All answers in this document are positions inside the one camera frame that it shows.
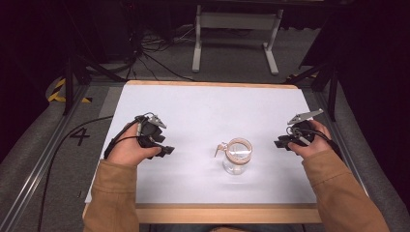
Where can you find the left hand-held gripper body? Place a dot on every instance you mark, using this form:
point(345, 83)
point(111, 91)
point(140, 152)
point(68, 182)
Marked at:
point(149, 129)

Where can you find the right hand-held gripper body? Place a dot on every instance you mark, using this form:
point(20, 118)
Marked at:
point(302, 129)

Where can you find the person's right hand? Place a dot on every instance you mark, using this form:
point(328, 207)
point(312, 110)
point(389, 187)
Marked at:
point(317, 143)

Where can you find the person's left hand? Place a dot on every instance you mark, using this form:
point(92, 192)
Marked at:
point(129, 150)

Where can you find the glass jar with wooden rim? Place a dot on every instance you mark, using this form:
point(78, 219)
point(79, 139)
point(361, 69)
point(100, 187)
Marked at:
point(238, 156)

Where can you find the black tripod stand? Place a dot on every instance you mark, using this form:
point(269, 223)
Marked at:
point(325, 80)
point(75, 69)

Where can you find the white table mat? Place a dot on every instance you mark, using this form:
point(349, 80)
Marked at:
point(209, 109)

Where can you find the wooden table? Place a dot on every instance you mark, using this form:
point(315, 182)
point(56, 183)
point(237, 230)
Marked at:
point(225, 213)

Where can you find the yellow black hazard tape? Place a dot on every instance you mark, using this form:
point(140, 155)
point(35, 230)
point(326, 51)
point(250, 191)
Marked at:
point(59, 92)

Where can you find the white metal stand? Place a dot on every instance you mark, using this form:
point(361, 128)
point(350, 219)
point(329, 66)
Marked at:
point(237, 20)

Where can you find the aluminium floor rail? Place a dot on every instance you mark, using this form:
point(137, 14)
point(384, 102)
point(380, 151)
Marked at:
point(338, 141)
point(38, 167)

